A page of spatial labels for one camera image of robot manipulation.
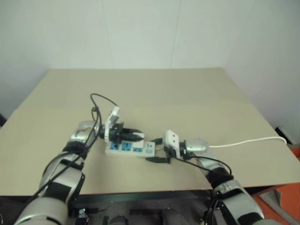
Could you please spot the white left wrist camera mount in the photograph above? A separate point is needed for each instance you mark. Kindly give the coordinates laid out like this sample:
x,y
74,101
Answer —
x,y
111,122

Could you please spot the white power strip blue sockets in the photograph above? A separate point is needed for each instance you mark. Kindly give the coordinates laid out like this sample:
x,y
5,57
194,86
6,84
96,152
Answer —
x,y
131,150

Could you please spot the grey cloth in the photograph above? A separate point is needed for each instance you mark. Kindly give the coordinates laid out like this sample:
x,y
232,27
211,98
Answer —
x,y
276,195

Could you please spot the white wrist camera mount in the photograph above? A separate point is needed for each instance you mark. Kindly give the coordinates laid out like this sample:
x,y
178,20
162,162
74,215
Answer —
x,y
111,122
173,140

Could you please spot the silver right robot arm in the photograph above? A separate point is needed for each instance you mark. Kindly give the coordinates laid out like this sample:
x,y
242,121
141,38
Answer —
x,y
236,197

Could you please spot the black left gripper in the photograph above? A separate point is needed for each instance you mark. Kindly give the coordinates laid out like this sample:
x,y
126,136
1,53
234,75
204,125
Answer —
x,y
115,135

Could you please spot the dark rounded shape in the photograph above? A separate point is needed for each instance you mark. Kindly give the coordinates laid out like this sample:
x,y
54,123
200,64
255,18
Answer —
x,y
119,220

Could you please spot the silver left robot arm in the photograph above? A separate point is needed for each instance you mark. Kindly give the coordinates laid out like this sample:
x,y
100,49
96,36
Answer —
x,y
58,180

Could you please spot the black table frame rail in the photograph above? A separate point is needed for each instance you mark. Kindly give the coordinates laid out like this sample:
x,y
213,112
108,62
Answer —
x,y
145,195

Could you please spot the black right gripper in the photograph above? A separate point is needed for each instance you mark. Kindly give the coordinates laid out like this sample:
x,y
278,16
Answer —
x,y
169,153

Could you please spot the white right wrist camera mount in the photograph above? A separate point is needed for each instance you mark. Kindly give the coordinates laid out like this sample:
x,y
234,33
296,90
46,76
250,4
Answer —
x,y
173,140

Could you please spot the black object at wall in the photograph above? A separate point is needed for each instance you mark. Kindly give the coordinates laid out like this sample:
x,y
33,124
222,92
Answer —
x,y
2,119

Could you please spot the white charger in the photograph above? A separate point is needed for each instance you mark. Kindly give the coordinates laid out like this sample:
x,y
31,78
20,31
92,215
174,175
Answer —
x,y
140,136

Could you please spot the orange object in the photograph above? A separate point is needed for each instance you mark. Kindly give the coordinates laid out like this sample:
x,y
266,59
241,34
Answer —
x,y
296,153

